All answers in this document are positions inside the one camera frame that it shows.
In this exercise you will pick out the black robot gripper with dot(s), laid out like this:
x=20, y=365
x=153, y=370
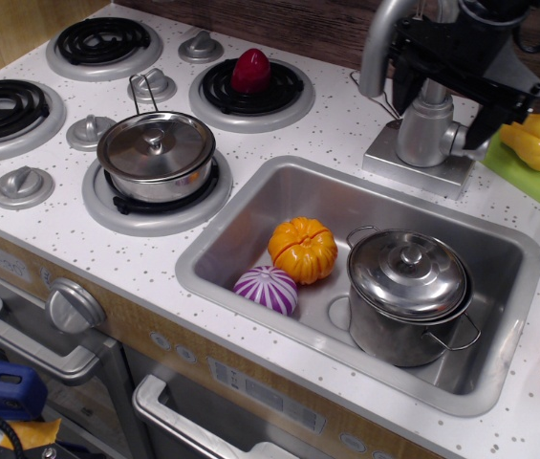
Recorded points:
x=473, y=55

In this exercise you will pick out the silver toy faucet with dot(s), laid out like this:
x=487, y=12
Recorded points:
x=425, y=148

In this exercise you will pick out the green cutting board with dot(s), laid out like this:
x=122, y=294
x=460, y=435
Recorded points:
x=505, y=163

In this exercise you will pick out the back right stove burner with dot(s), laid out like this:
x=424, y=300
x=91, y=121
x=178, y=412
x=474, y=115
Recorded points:
x=289, y=99

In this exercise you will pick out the stove burner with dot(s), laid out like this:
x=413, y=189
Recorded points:
x=289, y=99
x=31, y=114
x=115, y=213
x=103, y=49

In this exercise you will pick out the large steel pot lid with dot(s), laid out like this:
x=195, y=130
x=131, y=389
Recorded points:
x=406, y=275

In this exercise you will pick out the large steel pot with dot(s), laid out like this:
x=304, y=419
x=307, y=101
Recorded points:
x=410, y=344

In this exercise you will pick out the red toy egg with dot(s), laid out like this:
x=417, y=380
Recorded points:
x=252, y=73

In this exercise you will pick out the orange toy pumpkin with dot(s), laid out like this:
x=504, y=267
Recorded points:
x=303, y=248

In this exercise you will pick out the grey stove knob back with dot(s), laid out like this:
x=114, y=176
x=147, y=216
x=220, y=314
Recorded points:
x=202, y=48

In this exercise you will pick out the grey stove knob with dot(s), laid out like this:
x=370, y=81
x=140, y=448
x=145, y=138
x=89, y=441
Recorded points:
x=84, y=134
x=153, y=87
x=202, y=48
x=25, y=187

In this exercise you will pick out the purple white toy onion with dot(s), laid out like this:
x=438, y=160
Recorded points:
x=270, y=287

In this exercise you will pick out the grey stove knob middle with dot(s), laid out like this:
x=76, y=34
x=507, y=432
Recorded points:
x=153, y=87

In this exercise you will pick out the small steel pan lid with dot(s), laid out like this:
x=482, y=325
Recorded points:
x=156, y=147

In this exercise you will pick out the small steel pan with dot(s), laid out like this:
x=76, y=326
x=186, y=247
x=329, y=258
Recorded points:
x=162, y=192

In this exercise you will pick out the front stove burner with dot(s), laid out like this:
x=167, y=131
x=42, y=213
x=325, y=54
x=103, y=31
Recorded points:
x=115, y=213

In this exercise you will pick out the back left stove burner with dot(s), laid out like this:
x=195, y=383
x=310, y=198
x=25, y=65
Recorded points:
x=103, y=49

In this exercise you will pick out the grey stove knob left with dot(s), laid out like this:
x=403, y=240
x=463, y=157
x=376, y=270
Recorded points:
x=84, y=134

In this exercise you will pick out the grey stove knob front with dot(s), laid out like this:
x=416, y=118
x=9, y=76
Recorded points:
x=25, y=187

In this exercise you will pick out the grey oven dial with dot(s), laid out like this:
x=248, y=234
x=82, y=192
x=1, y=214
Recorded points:
x=71, y=309

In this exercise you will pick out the far left stove burner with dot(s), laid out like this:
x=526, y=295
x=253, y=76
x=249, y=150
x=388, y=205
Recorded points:
x=31, y=114

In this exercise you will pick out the blue clamp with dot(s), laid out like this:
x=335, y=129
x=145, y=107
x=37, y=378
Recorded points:
x=23, y=394

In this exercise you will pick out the yellow tape piece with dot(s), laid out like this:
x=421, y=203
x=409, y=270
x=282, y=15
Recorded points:
x=34, y=434

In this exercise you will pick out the silver dishwasher door handle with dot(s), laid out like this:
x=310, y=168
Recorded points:
x=146, y=401

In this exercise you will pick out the silver oven door handle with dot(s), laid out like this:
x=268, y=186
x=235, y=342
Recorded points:
x=71, y=360

